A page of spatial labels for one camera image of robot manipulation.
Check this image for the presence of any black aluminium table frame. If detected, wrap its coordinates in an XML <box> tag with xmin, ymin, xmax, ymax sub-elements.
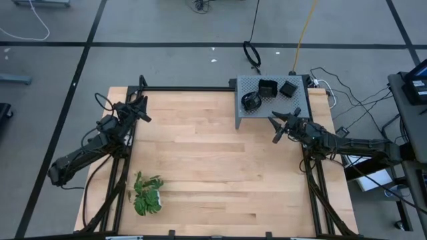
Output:
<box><xmin>75</xmin><ymin>75</ymin><xmax>360</xmax><ymax>239</ymax></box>

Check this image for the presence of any green potted plant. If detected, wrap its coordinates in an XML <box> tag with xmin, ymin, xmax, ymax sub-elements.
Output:
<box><xmin>128</xmin><ymin>171</ymin><xmax>165</xmax><ymax>217</ymax></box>

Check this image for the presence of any grey metal bar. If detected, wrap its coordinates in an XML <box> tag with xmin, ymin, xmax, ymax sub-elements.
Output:
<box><xmin>0</xmin><ymin>73</ymin><xmax>33</xmax><ymax>85</ymax></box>

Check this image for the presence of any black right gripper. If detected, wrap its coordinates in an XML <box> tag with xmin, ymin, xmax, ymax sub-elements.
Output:
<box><xmin>268</xmin><ymin>108</ymin><xmax>314</xmax><ymax>144</ymax></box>

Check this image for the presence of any black chair base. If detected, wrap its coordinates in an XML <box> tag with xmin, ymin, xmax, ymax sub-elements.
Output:
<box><xmin>0</xmin><ymin>102</ymin><xmax>14</xmax><ymax>121</ymax></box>

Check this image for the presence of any grey desk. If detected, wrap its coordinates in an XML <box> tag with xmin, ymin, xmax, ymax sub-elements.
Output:
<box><xmin>388</xmin><ymin>71</ymin><xmax>427</xmax><ymax>240</ymax></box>

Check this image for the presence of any black cable with coil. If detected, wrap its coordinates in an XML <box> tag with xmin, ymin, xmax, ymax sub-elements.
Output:
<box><xmin>242</xmin><ymin>0</ymin><xmax>262</xmax><ymax>75</ymax></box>

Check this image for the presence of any black cable bundle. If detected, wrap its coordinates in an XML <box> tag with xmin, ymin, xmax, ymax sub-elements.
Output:
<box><xmin>186</xmin><ymin>0</ymin><xmax>214</xmax><ymax>15</ymax></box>

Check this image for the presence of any white box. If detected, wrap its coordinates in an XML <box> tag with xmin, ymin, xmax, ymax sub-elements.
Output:
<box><xmin>346</xmin><ymin>155</ymin><xmax>394</xmax><ymax>193</ymax></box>

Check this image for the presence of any black leaf-shaped mini plate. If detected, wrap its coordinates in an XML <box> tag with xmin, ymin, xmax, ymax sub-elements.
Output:
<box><xmin>240</xmin><ymin>91</ymin><xmax>264</xmax><ymax>112</ymax></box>

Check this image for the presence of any white power cable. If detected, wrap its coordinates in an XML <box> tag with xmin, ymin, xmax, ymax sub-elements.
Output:
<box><xmin>312</xmin><ymin>78</ymin><xmax>337</xmax><ymax>110</ymax></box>

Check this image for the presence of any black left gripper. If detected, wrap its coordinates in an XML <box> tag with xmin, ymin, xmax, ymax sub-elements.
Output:
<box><xmin>115</xmin><ymin>95</ymin><xmax>152</xmax><ymax>126</ymax></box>

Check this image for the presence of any thick yellow cable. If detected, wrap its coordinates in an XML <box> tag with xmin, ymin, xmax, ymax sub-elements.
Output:
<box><xmin>292</xmin><ymin>0</ymin><xmax>318</xmax><ymax>73</ymax></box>

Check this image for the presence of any grey cart base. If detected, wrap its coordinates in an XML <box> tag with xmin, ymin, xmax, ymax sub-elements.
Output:
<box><xmin>11</xmin><ymin>0</ymin><xmax>71</xmax><ymax>7</ymax></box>

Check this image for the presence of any black desktop screen device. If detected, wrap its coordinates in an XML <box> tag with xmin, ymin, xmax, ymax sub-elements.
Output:
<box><xmin>401</xmin><ymin>58</ymin><xmax>427</xmax><ymax>106</ymax></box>

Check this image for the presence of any grey perforated metal shelf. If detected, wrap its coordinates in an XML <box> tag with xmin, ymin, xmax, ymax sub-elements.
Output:
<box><xmin>234</xmin><ymin>75</ymin><xmax>312</xmax><ymax>130</ymax></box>

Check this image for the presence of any black deep square mini plate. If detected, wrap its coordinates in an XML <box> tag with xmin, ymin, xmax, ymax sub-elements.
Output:
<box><xmin>258</xmin><ymin>79</ymin><xmax>279</xmax><ymax>99</ymax></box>

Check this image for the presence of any white floor cable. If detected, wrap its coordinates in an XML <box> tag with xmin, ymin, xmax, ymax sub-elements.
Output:
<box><xmin>0</xmin><ymin>0</ymin><xmax>51</xmax><ymax>41</ymax></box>

